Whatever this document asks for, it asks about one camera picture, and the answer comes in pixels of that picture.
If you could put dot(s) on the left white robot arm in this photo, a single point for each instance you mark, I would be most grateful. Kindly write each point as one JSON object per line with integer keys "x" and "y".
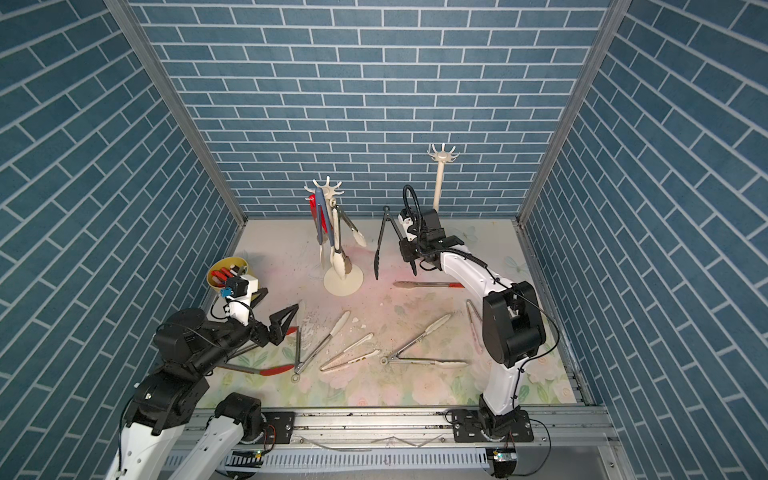
{"x": 191, "y": 347}

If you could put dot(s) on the red handled steel tongs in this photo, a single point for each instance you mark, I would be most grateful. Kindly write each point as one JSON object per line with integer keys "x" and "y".
{"x": 320, "y": 215}

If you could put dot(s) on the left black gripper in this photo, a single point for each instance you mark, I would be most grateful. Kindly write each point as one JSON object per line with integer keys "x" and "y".
{"x": 275, "y": 333}

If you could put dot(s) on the steel tongs cream ends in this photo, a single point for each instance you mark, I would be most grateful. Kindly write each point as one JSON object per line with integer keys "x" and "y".
{"x": 416, "y": 350}

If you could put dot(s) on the cream utensil rack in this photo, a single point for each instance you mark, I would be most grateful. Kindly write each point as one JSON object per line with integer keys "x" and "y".
{"x": 442, "y": 157}
{"x": 342, "y": 277}

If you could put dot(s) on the yellow cup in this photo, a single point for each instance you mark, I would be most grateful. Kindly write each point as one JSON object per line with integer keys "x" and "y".
{"x": 237, "y": 265}

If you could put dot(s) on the blue cream tongs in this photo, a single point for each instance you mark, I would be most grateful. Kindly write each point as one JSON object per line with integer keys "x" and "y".
{"x": 329, "y": 238}

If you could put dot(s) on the markers in cup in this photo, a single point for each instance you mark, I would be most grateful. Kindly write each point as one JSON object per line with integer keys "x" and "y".
{"x": 218, "y": 277}

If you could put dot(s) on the red tipped steel tongs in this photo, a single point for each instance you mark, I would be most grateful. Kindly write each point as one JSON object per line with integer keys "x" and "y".
{"x": 264, "y": 364}

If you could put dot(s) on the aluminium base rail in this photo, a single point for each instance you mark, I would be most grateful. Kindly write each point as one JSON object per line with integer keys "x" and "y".
{"x": 314, "y": 440}

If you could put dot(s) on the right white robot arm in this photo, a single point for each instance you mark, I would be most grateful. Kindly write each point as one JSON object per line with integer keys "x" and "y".
{"x": 511, "y": 322}

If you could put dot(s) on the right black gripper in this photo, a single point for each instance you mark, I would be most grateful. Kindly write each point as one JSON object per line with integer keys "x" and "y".
{"x": 405, "y": 246}

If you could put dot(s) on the steel tongs white tips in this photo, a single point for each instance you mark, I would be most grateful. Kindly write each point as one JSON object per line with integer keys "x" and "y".
{"x": 301, "y": 364}

